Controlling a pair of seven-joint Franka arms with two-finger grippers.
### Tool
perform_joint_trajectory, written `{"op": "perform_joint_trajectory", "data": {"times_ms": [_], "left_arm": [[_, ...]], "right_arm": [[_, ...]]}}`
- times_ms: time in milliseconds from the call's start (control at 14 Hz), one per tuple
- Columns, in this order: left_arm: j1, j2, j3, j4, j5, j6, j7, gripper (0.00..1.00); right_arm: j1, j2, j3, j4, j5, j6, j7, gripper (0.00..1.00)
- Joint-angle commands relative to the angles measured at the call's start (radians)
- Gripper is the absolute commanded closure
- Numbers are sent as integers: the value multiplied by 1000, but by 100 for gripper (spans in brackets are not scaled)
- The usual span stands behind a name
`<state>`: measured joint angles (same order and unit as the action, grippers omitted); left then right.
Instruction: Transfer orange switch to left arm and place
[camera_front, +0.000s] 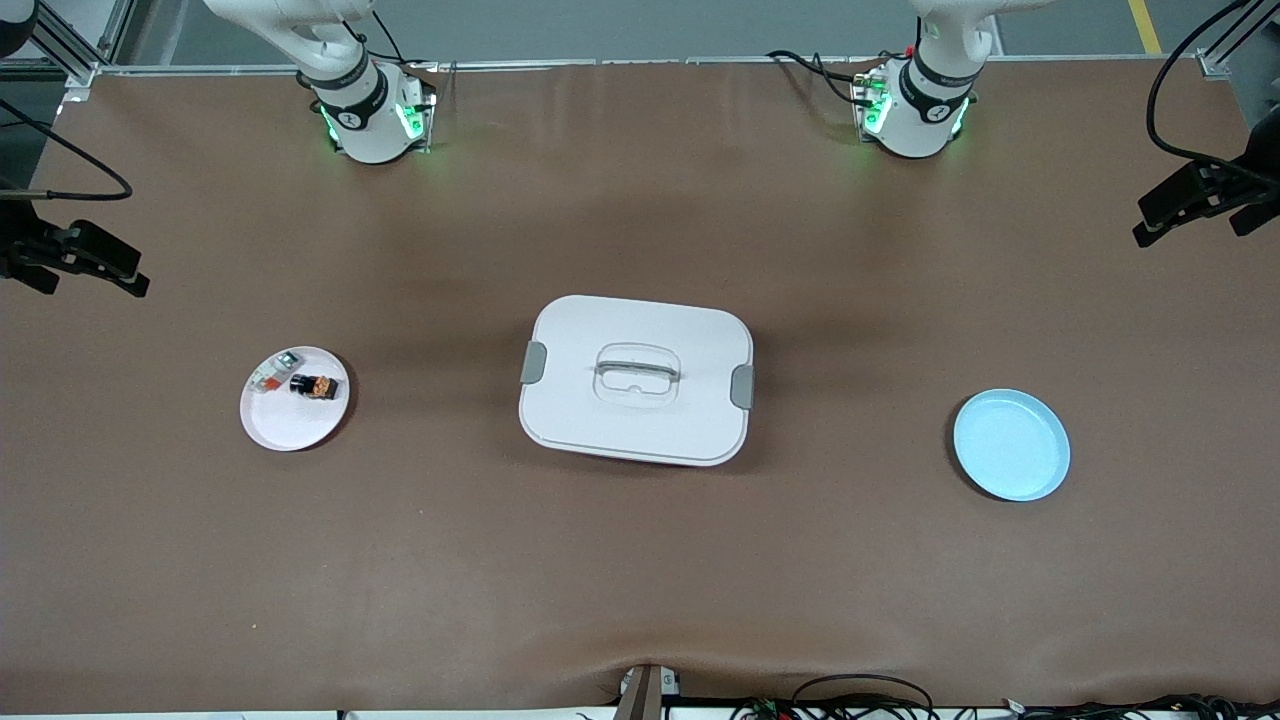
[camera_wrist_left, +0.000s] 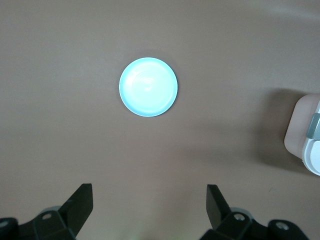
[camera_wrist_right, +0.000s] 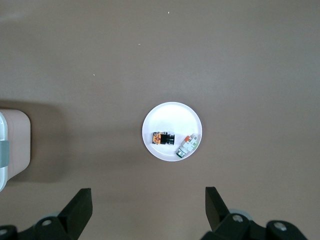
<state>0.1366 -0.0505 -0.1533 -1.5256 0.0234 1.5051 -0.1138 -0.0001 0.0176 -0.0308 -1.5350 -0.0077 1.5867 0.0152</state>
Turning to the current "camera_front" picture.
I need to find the white lidded storage box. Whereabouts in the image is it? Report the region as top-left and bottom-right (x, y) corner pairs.
(518, 294), (756, 468)

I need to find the pink round plate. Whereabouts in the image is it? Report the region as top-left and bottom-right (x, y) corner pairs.
(240, 346), (352, 452)

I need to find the light blue round plate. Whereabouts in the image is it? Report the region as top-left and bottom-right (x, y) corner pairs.
(952, 389), (1072, 502)

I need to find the brown table cover mat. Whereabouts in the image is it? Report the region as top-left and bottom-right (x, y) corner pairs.
(0, 58), (1280, 713)

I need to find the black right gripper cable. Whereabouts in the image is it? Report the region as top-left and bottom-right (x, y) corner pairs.
(0, 98), (134, 202)

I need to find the aluminium frame profile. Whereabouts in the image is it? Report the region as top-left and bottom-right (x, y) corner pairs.
(0, 0), (136, 101)
(1195, 0), (1280, 81)

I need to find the white switch with orange end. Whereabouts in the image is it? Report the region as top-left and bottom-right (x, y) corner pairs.
(250, 350), (304, 394)

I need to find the black arm base cable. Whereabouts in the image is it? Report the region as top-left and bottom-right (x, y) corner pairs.
(340, 8), (441, 73)
(767, 48), (881, 109)

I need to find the black cable bundle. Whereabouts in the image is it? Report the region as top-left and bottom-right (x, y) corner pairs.
(1000, 693), (1280, 720)

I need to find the metal table edge rail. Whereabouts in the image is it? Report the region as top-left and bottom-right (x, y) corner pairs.
(95, 57), (1201, 77)

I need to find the black looped cable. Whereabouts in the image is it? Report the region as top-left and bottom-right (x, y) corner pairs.
(790, 674), (936, 720)

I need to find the table edge clamp bracket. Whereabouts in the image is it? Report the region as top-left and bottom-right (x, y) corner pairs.
(615, 663), (683, 720)

